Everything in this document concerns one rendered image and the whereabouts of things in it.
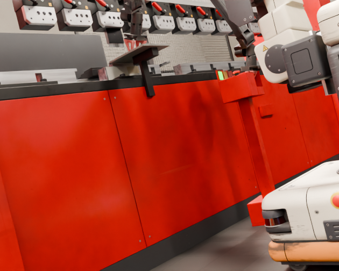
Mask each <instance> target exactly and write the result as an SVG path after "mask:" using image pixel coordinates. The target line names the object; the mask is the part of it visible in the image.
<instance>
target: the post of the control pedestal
mask: <svg viewBox="0 0 339 271"><path fill-rule="evenodd" d="M238 104H239V108H240V111H241V115H242V120H243V123H244V127H245V131H246V136H247V139H248V143H249V146H250V151H251V155H252V159H253V163H254V166H255V170H256V174H257V178H258V182H259V186H260V190H261V193H262V197H263V199H264V197H265V196H266V195H267V194H269V193H271V192H272V191H274V190H275V186H274V182H273V178H272V174H271V170H270V166H269V162H268V159H267V155H266V151H265V147H264V143H263V139H262V135H261V132H260V128H259V124H258V119H257V116H256V112H255V107H254V104H253V100H252V97H249V98H245V99H241V100H239V101H238Z"/></svg>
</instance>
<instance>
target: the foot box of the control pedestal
mask: <svg viewBox="0 0 339 271"><path fill-rule="evenodd" d="M262 201H263V197H262V195H260V196H258V197H257V198H255V199H254V200H253V201H251V202H250V203H248V204H247V206H248V211H249V215H250V219H251V223H252V226H261V225H265V219H264V218H263V216H262V210H263V209H262Z"/></svg>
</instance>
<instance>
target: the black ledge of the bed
mask: <svg viewBox="0 0 339 271"><path fill-rule="evenodd" d="M216 79H217V76H216V72H210V73H196V74H182V75H168V76H154V77H151V80H152V84H153V85H162V84H172V83H184V82H194V81H205V80H216ZM134 87H144V81H143V78H142V77H140V78H132V79H118V80H104V81H90V82H76V83H62V84H48V85H34V86H27V87H12V88H0V101H2V100H8V99H19V98H30V97H40V96H52V95H62V94H73V93H80V92H90V91H101V90H112V89H123V88H134Z"/></svg>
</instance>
